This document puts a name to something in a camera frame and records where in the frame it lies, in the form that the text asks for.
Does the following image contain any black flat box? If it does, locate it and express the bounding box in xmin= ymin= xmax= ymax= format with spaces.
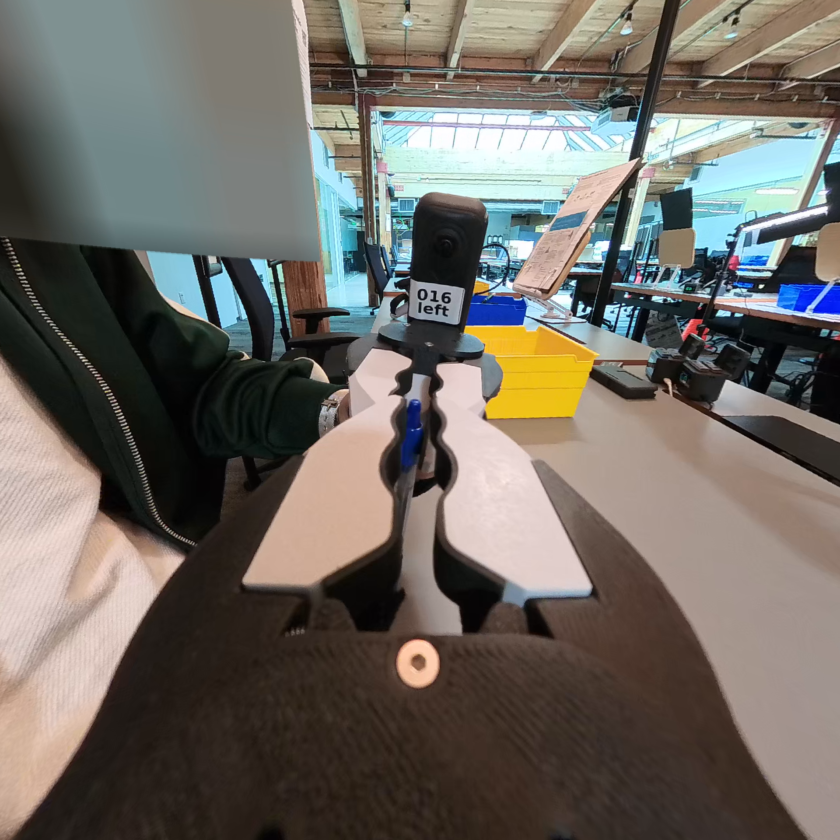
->
xmin=589 ymin=364 xmax=659 ymax=399

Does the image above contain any wooden top office desk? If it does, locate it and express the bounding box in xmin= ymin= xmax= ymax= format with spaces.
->
xmin=610 ymin=279 xmax=840 ymax=395

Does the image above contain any ceiling projector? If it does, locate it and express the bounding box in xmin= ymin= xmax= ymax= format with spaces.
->
xmin=591 ymin=95 xmax=641 ymax=132

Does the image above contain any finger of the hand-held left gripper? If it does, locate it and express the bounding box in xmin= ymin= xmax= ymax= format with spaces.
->
xmin=430 ymin=360 xmax=488 ymax=421
xmin=350 ymin=348 xmax=416 ymax=424

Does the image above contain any cardboard sheet on white stand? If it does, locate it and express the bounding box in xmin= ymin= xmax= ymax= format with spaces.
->
xmin=512 ymin=157 xmax=644 ymax=324

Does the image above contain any person's left forearm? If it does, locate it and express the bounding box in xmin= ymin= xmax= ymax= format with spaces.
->
xmin=193 ymin=351 xmax=342 ymax=460

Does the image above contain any blue plastic bin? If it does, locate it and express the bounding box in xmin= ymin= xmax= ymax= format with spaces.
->
xmin=469 ymin=293 xmax=528 ymax=327
xmin=777 ymin=283 xmax=840 ymax=314

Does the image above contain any light bar lamp on tripod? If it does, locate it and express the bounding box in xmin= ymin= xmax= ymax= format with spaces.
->
xmin=702 ymin=203 xmax=831 ymax=342

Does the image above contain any grey desk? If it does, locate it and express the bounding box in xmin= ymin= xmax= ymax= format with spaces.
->
xmin=371 ymin=276 xmax=840 ymax=840

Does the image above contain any wooden board stand black panel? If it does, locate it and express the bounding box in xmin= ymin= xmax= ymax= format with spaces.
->
xmin=814 ymin=223 xmax=840 ymax=316
xmin=658 ymin=187 xmax=697 ymax=290

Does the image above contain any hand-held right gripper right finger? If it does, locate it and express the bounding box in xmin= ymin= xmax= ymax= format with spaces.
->
xmin=433 ymin=395 xmax=595 ymax=634

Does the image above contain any black battery charger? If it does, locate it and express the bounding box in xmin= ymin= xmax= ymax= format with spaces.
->
xmin=679 ymin=343 xmax=752 ymax=404
xmin=646 ymin=333 xmax=706 ymax=388

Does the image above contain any dark green zip jacket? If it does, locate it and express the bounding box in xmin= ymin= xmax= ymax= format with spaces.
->
xmin=0 ymin=239 xmax=342 ymax=549

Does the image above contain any blue pen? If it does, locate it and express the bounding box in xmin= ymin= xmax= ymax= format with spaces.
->
xmin=394 ymin=398 xmax=425 ymax=526

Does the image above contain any wooden pillar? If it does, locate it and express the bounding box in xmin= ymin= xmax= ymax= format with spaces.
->
xmin=282 ymin=0 xmax=330 ymax=321

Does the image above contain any pale knit shirt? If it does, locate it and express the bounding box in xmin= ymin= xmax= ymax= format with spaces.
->
xmin=0 ymin=354 xmax=188 ymax=834

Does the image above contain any black office chair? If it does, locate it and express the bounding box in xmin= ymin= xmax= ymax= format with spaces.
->
xmin=193 ymin=256 xmax=352 ymax=385

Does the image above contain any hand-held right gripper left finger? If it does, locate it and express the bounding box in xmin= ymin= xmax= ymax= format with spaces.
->
xmin=241 ymin=395 xmax=404 ymax=631

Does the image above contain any black cable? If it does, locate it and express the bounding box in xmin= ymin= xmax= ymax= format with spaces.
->
xmin=482 ymin=241 xmax=514 ymax=293

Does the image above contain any black pole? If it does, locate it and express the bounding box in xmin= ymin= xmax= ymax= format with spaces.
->
xmin=587 ymin=0 xmax=683 ymax=329

